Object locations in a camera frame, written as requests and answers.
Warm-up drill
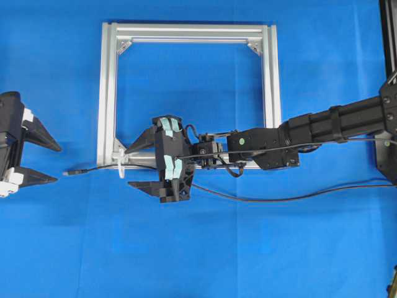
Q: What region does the yellow object bottom right corner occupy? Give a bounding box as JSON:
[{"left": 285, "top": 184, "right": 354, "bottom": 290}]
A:
[{"left": 386, "top": 265, "right": 397, "bottom": 298}]

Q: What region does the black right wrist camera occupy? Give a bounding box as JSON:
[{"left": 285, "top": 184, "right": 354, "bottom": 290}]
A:
[{"left": 152, "top": 115, "right": 189, "bottom": 181}]

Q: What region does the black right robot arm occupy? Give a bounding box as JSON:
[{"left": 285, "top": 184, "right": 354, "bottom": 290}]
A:
[{"left": 127, "top": 75, "right": 396, "bottom": 203}]

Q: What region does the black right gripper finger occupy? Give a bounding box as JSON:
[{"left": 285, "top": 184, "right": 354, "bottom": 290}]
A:
[
  {"left": 125, "top": 126, "right": 156, "bottom": 154},
  {"left": 128, "top": 181, "right": 161, "bottom": 197}
]

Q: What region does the white zip tie loop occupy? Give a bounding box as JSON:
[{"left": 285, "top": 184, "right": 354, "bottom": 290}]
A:
[{"left": 117, "top": 148, "right": 128, "bottom": 179}]

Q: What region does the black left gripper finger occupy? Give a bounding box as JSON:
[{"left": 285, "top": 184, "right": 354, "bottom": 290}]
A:
[
  {"left": 14, "top": 166, "right": 58, "bottom": 187},
  {"left": 22, "top": 116, "right": 61, "bottom": 152}
]

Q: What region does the black USB cable wire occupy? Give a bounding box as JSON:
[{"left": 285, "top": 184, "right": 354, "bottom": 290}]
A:
[{"left": 63, "top": 166, "right": 397, "bottom": 203}]

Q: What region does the black right camera cable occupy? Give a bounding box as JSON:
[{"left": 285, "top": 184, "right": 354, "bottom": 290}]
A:
[{"left": 175, "top": 138, "right": 397, "bottom": 162}]

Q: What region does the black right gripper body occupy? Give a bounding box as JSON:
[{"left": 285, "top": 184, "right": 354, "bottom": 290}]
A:
[{"left": 153, "top": 115, "right": 195, "bottom": 203}]

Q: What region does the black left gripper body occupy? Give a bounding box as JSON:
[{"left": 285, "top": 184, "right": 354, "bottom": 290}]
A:
[{"left": 1, "top": 91, "right": 33, "bottom": 197}]

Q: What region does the aluminium extrusion square frame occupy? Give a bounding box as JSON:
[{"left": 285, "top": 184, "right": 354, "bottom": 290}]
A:
[{"left": 96, "top": 22, "right": 282, "bottom": 169}]

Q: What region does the black stand frame right edge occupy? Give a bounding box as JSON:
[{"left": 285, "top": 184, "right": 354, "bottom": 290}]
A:
[{"left": 375, "top": 0, "right": 396, "bottom": 184}]

